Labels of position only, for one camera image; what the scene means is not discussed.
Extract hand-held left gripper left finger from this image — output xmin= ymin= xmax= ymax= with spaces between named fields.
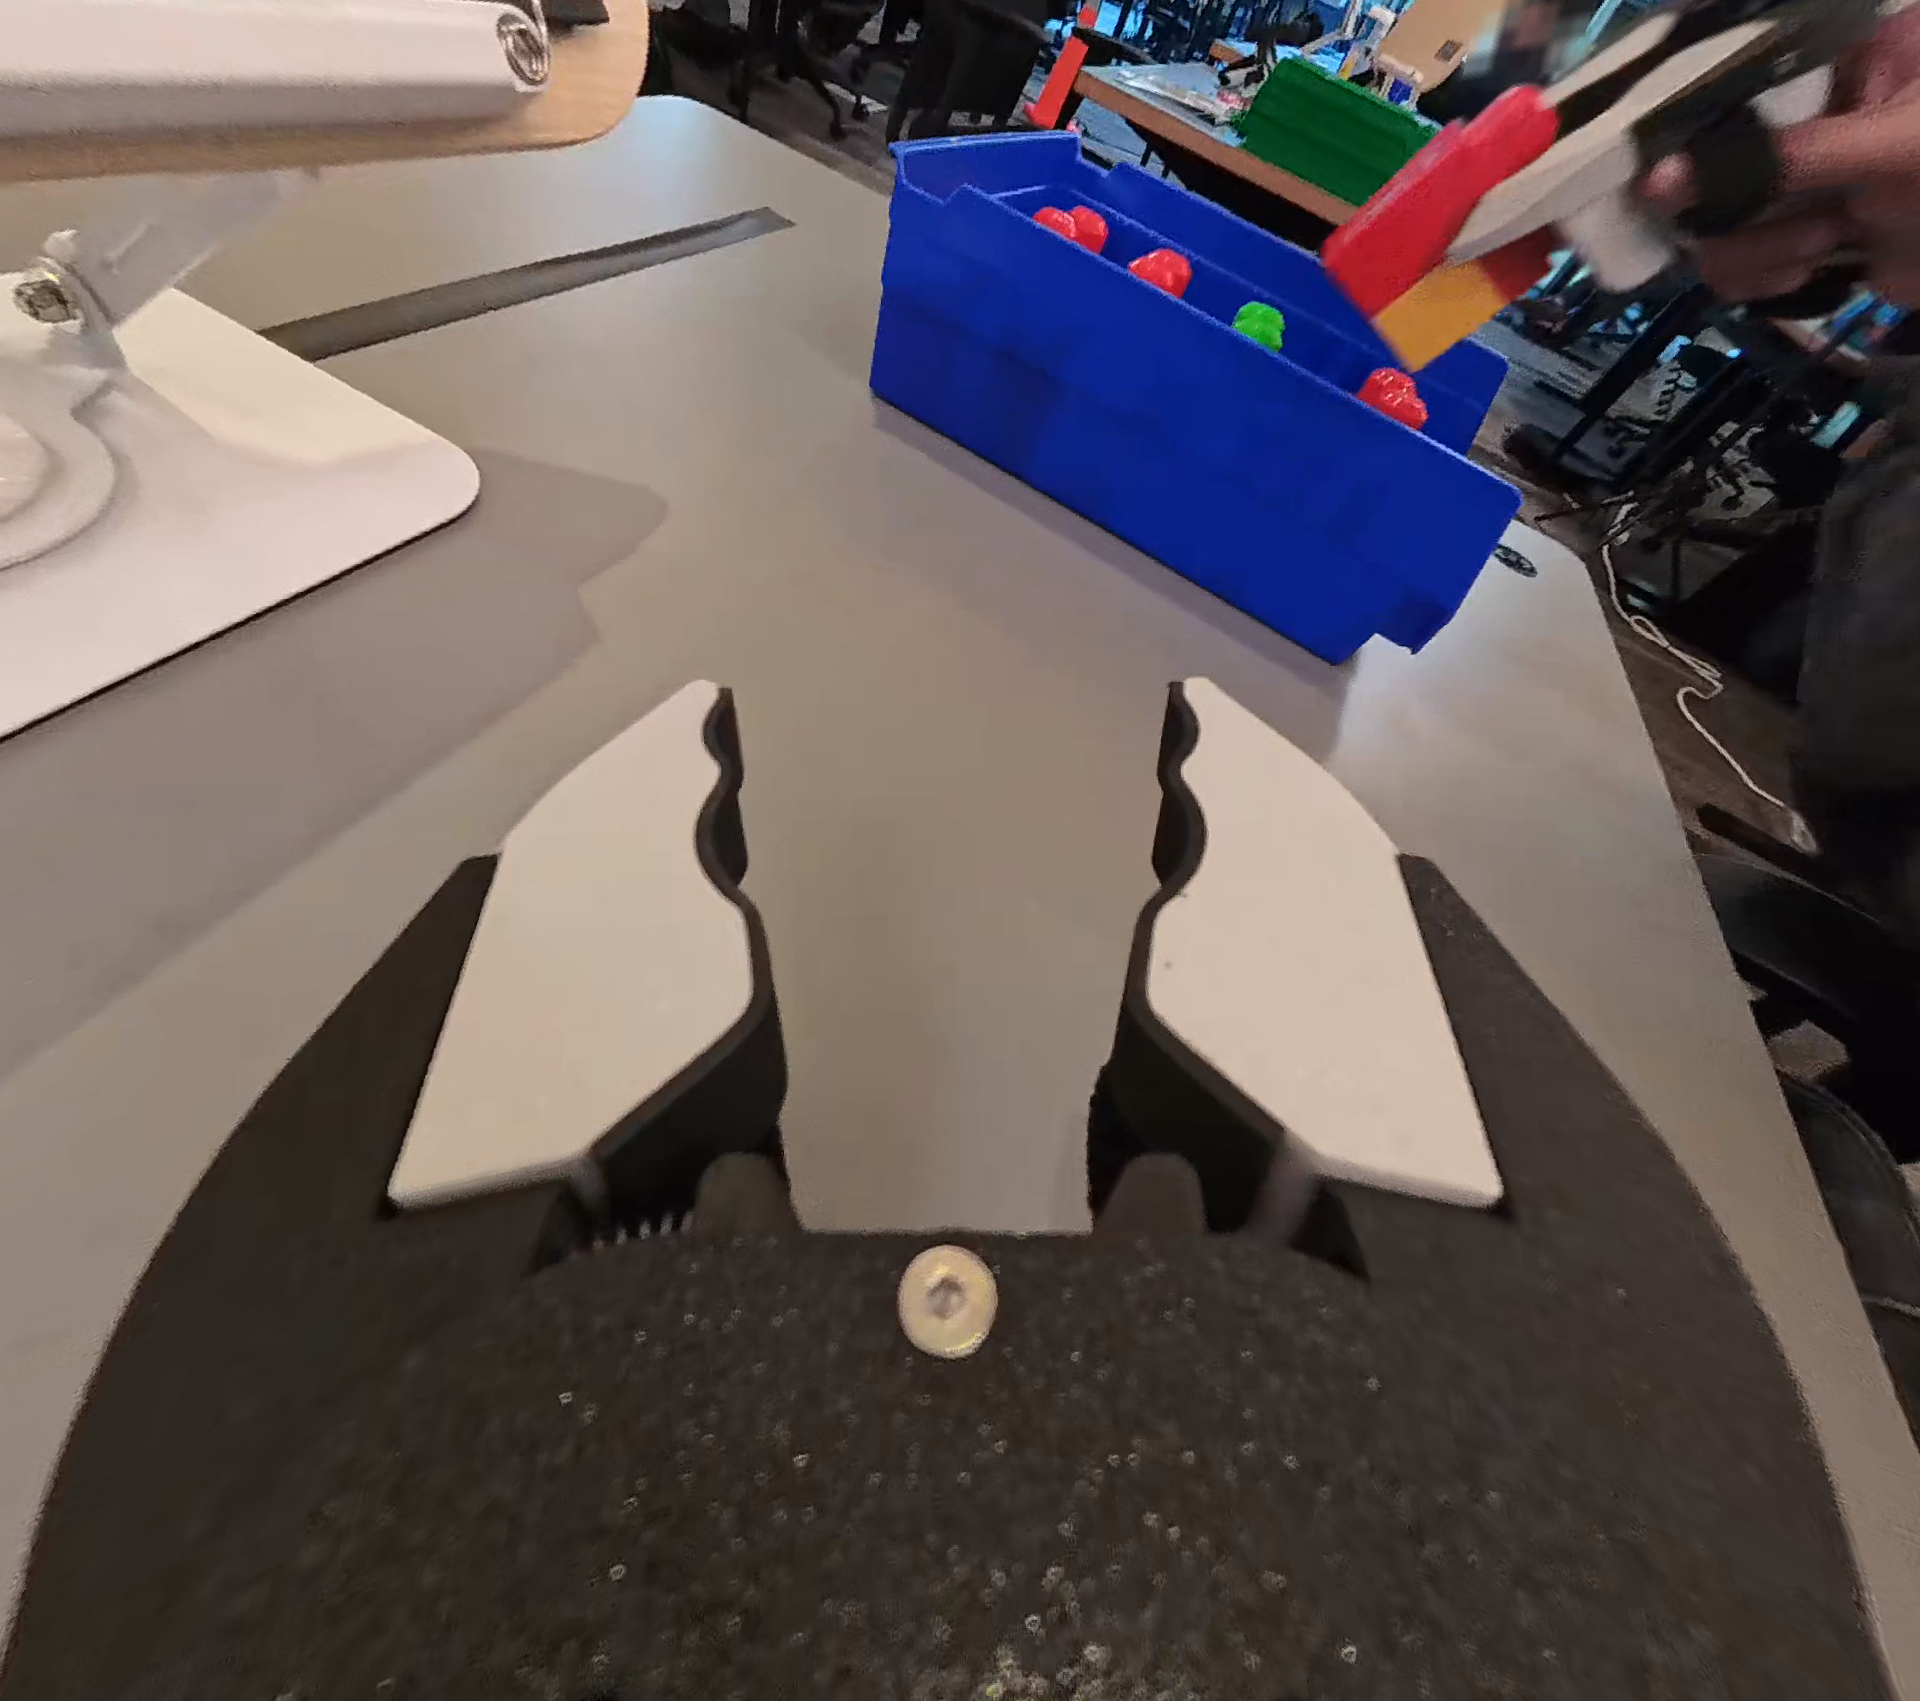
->
xmin=387 ymin=681 xmax=791 ymax=1233

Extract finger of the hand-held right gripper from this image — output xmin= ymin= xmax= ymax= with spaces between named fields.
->
xmin=1529 ymin=8 xmax=1801 ymax=137
xmin=1441 ymin=68 xmax=1840 ymax=296

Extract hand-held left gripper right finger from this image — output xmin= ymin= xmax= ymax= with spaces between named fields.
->
xmin=1100 ymin=673 xmax=1510 ymax=1248

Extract red two-stud toy block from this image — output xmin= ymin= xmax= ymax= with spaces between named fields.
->
xmin=1323 ymin=88 xmax=1558 ymax=318

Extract yellow single-stud toy block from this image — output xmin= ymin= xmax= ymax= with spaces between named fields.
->
xmin=1370 ymin=260 xmax=1510 ymax=368

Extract blue plastic storage bin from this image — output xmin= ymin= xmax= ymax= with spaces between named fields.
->
xmin=871 ymin=132 xmax=1522 ymax=665

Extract grey desk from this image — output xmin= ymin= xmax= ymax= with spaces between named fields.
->
xmin=0 ymin=90 xmax=1920 ymax=1701

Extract person's right hand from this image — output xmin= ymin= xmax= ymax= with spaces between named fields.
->
xmin=1634 ymin=8 xmax=1920 ymax=308

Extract green storage bins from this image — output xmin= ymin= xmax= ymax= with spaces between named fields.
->
xmin=1235 ymin=54 xmax=1441 ymax=206

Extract wooden work table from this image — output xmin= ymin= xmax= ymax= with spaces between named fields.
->
xmin=1071 ymin=54 xmax=1356 ymax=231

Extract orange traffic cone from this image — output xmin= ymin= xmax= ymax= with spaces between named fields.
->
xmin=1027 ymin=0 xmax=1112 ymax=132

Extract white stand with wooden board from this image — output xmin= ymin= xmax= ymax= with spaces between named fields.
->
xmin=0 ymin=0 xmax=648 ymax=747

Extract white floor cable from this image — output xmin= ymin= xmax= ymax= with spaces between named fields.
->
xmin=1596 ymin=537 xmax=1819 ymax=858

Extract dark desk cable flap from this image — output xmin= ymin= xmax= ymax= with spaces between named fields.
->
xmin=268 ymin=206 xmax=794 ymax=367

